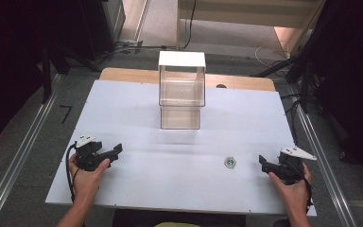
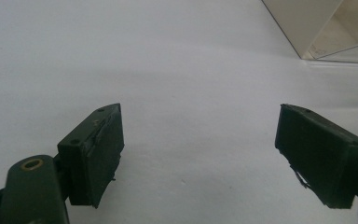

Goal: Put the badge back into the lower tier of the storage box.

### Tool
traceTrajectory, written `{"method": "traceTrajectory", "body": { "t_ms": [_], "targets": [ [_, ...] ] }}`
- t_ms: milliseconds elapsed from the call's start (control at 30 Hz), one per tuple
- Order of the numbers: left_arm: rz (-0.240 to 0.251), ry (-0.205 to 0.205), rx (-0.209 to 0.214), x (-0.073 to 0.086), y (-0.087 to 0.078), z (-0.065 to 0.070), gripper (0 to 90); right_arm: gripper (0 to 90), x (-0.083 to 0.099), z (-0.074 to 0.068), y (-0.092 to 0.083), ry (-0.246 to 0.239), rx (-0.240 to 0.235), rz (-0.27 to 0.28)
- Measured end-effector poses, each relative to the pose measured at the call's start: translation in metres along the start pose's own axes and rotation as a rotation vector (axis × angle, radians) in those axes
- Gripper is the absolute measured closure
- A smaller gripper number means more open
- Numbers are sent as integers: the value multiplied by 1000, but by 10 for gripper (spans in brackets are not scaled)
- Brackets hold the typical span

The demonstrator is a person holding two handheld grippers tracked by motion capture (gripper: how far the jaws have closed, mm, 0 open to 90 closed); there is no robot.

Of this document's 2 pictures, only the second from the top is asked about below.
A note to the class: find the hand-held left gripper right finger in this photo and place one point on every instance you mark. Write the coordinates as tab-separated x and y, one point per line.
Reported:
320	155

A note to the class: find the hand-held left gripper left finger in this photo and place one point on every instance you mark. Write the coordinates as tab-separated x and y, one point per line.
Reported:
90	155

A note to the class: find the clear plastic box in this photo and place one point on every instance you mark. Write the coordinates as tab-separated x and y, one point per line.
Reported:
320	25

